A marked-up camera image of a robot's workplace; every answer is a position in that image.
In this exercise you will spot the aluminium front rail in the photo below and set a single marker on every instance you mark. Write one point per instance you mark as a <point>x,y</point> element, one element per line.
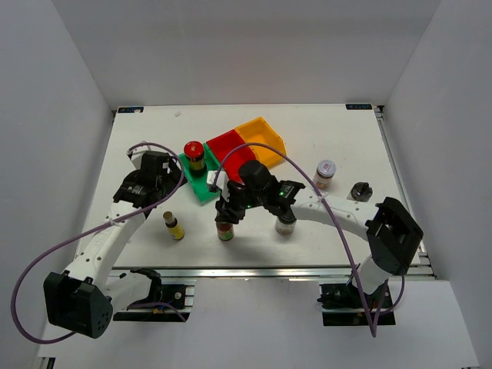
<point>248,273</point>

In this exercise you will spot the right blue corner label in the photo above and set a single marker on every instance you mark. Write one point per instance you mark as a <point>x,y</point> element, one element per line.
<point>356,106</point>

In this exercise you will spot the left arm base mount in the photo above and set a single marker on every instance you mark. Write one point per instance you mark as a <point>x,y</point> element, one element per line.
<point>173,304</point>

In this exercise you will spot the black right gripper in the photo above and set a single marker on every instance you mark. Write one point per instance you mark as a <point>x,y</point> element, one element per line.
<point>226,214</point>

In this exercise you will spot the black lid white powder jar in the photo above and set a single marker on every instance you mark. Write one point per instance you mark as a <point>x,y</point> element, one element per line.
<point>361,192</point>

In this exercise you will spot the left blue corner label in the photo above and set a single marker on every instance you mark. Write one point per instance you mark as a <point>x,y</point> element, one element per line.
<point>130,110</point>

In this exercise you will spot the yellow cap sauce bottle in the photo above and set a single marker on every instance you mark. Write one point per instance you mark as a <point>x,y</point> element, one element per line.
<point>225,230</point>

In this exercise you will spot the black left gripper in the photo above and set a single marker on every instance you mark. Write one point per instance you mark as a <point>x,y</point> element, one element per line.
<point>173,177</point>

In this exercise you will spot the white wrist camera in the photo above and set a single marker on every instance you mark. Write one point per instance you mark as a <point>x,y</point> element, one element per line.
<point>216,180</point>
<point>135,153</point>

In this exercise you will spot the small yellow label bottle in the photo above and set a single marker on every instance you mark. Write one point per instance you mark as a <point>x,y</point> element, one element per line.
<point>171,222</point>

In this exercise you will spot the red cap dark sauce jar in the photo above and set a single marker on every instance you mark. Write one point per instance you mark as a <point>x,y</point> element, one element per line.
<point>194,153</point>

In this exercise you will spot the yellow plastic bin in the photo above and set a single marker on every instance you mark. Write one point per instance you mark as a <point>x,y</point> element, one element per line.
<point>259,131</point>

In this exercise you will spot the green plastic bin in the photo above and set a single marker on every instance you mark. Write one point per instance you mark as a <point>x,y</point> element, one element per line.
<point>199,184</point>

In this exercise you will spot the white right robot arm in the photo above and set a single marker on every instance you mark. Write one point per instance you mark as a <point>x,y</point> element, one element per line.
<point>392,234</point>

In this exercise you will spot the blue corner label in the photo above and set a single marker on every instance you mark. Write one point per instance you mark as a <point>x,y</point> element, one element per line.
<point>130,110</point>
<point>356,106</point>

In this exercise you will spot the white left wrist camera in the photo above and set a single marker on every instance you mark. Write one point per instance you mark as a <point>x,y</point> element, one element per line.
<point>135,153</point>

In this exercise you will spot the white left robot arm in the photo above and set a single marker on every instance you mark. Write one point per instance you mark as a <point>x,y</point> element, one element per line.
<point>81,299</point>

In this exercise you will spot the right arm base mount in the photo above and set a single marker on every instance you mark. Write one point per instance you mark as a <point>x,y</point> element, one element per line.
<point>342,307</point>

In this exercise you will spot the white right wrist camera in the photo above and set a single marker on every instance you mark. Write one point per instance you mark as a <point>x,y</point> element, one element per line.
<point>216,180</point>

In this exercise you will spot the black lid spice jar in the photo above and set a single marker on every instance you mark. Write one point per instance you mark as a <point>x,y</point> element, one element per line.
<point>285,224</point>

